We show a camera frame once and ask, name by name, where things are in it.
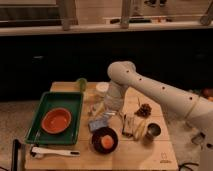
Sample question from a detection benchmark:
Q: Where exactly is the metal cup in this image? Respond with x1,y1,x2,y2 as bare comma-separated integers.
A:
146,123,161,139

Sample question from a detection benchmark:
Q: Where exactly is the pine cone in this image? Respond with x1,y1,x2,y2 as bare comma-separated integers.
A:
135,103,152,118

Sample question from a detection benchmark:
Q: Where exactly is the black chair back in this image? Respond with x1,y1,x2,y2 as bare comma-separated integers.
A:
11,139,21,171

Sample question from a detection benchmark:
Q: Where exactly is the orange apple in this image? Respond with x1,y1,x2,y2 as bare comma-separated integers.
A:
101,136,114,149

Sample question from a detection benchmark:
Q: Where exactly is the yellow banana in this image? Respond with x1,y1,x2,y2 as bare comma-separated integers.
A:
133,120,146,141

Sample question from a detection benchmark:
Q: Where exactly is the green cup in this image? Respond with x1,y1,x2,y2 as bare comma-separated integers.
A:
77,78,87,92

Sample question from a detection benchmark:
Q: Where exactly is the white round container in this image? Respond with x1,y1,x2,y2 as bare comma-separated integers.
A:
96,82,109,96

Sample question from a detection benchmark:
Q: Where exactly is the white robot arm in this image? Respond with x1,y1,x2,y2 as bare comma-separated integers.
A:
103,61,213,171

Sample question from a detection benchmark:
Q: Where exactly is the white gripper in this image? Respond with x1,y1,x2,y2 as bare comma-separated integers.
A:
93,102,116,120

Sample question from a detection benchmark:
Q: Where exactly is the green plastic tray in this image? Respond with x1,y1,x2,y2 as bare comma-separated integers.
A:
25,92,83,145

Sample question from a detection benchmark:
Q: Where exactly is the orange bowl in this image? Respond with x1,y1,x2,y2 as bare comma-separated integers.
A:
41,108,72,134

